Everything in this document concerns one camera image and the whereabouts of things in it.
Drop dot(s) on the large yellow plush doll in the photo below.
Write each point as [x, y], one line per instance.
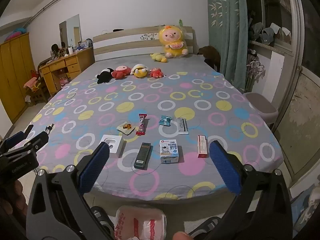
[172, 41]

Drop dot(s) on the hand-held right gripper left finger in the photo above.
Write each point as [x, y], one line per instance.
[93, 166]

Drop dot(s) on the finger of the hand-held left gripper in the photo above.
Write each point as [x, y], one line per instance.
[15, 137]
[37, 142]

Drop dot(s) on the beige white bed headboard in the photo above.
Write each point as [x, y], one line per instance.
[125, 43]

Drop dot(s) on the white plastic bag red print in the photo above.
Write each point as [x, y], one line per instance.
[140, 223]

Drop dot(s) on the white orange snack packet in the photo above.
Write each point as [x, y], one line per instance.
[125, 127]

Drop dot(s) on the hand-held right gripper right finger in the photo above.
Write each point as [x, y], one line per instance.
[225, 167]

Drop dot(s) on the grey trash bin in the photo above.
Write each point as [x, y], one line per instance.
[261, 106]

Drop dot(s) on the dark brown plush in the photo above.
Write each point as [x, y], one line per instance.
[210, 53]

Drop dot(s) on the small red plush toy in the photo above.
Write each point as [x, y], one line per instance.
[156, 72]

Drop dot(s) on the large red plush toy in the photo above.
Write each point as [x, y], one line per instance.
[121, 72]

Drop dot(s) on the white silver wrapper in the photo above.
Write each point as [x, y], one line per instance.
[182, 126]

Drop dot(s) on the wooden chair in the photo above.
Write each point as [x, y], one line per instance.
[37, 85]

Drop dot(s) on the yellow wooden wardrobe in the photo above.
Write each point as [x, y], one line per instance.
[12, 70]

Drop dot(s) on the white square box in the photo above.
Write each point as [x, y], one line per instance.
[112, 145]

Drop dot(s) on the person's right hand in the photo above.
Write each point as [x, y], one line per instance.
[182, 236]

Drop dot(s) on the yellow white plush toy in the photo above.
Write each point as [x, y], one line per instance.
[140, 70]

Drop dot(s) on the bundle of clothes hangers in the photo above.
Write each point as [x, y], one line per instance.
[255, 67]

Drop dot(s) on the person's left hand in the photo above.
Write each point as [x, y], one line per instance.
[11, 202]

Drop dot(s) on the blue wrapper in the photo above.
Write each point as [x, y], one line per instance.
[165, 120]

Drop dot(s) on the dark green long box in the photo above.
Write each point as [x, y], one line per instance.
[142, 155]

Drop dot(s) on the green bottle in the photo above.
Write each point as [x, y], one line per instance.
[180, 22]

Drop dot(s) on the green curtain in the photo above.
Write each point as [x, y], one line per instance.
[227, 30]

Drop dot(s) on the wall mirror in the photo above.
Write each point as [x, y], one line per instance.
[70, 31]

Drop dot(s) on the black white plush toy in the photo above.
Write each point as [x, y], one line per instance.
[105, 75]

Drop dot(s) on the white blue milk carton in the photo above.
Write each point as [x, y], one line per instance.
[170, 151]

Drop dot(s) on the grey plush toy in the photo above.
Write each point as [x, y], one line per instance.
[267, 33]

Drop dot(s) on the red candy wrapper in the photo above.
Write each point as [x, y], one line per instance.
[141, 125]

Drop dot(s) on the small yellow plush toy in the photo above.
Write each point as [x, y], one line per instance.
[158, 57]

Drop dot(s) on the grey circle print bed sheet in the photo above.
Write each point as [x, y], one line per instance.
[155, 95]

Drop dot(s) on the wooden desk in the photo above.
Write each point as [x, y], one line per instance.
[65, 66]

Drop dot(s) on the red white long box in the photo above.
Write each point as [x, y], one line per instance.
[202, 146]

